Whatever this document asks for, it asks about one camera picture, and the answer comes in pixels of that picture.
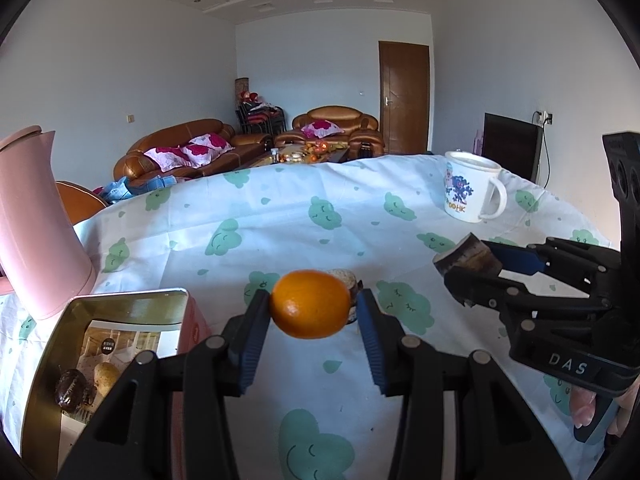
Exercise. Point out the stack of dark chairs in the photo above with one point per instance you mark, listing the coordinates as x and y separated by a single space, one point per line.
260 117

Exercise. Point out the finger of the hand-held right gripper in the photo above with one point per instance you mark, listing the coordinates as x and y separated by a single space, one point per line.
520 259
475 287

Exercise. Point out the dark brown round fruit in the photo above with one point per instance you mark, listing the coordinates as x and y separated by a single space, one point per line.
72 389

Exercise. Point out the person's right hand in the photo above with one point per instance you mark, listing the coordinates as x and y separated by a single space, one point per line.
585 407

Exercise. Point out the blue cloth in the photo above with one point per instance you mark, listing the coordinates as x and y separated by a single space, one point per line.
135 187

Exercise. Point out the wall socket with plug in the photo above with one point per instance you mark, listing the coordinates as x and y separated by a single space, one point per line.
545 117

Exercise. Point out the pink electric kettle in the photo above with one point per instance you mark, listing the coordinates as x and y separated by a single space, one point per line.
35 230

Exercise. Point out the orange leather chair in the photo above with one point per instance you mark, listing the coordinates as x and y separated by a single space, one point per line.
80 205

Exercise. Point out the orange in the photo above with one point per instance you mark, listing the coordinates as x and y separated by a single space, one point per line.
310 305

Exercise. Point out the cluttered coffee table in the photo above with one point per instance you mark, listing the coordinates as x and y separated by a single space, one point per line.
300 154

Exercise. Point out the pink floral cushion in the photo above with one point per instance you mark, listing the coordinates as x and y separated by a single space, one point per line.
167 157
322 129
207 145

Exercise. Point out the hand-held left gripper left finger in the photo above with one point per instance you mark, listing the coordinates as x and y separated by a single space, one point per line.
252 340

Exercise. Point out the brown wooden door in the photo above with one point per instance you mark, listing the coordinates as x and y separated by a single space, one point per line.
404 97

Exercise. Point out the photo printed paper leaflet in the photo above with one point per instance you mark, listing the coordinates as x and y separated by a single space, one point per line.
130 345

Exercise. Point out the black television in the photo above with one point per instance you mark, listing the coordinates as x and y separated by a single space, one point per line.
510 147

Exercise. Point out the brown leather armchair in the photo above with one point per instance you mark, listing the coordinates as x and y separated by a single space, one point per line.
332 114

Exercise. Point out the white green cloud tablecloth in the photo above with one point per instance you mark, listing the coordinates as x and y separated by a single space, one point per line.
320 240

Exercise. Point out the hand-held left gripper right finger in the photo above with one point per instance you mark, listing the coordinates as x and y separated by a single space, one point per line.
372 340

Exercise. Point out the metal tin box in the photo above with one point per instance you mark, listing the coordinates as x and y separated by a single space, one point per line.
45 350

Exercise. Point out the brown leather sofa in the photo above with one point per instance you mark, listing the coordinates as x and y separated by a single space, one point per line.
170 132

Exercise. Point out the white printed mug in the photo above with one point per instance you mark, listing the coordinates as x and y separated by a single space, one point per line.
467 190

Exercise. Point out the yellow potato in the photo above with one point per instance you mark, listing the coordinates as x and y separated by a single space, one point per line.
106 379

